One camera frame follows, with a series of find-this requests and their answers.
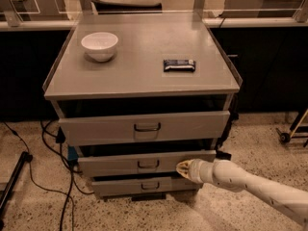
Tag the tan padded gripper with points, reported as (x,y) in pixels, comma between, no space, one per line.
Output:
(196,169)

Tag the grey drawer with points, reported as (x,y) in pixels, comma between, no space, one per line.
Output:
(143,128)
(142,186)
(139,163)

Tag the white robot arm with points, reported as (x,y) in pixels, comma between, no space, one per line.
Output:
(291,202)

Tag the grey bottom drawer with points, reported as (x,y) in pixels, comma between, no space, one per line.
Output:
(142,186)

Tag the grey top drawer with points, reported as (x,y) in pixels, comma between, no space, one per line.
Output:
(143,128)

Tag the grey drawer cabinet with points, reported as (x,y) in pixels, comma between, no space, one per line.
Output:
(133,81)

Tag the dark blue snack bar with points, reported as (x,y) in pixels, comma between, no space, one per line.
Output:
(179,65)

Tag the white ceramic bowl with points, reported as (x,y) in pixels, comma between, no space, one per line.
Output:
(100,46)

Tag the black floor stand bar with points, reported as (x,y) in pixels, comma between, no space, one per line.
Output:
(25,157)

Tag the wheeled cart frame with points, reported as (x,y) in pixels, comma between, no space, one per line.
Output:
(298,130)

